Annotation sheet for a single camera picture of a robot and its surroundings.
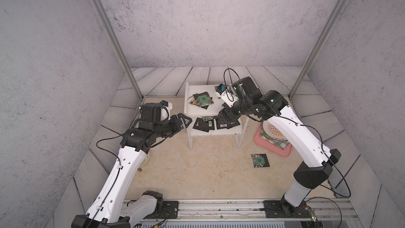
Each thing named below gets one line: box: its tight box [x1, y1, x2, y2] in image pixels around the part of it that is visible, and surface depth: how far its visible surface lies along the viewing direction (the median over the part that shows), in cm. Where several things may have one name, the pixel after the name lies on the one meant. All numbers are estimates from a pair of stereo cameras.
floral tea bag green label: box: [251, 153, 270, 168], surface depth 91 cm
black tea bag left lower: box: [192, 117, 215, 133], surface depth 86 cm
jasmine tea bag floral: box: [214, 83, 227, 93], surface depth 60 cm
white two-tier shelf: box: [184, 81, 250, 150], surface depth 77 cm
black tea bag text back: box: [215, 116, 232, 130], surface depth 86 cm
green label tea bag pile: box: [188, 91, 215, 110], surface depth 75 cm
